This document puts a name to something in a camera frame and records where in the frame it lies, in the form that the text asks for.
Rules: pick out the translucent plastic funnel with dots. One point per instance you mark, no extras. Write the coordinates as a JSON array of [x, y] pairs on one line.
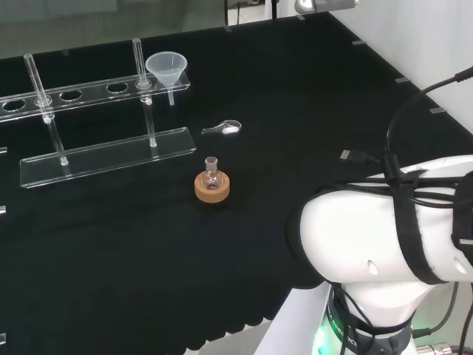
[[167, 68]]

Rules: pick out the glass weighing funnel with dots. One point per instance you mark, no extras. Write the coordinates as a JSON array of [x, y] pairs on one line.
[[225, 128]]

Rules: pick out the clear acrylic funnel stand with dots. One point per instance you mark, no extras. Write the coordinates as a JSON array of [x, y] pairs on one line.
[[107, 148]]

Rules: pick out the small glass round-bottom flask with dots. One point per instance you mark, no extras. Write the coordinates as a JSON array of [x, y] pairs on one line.
[[211, 176]]

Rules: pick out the black bench cloth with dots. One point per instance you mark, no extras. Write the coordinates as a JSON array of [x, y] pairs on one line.
[[148, 240]]

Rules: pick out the grey metal fixture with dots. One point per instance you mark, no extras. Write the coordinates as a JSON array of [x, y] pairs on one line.
[[325, 4]]

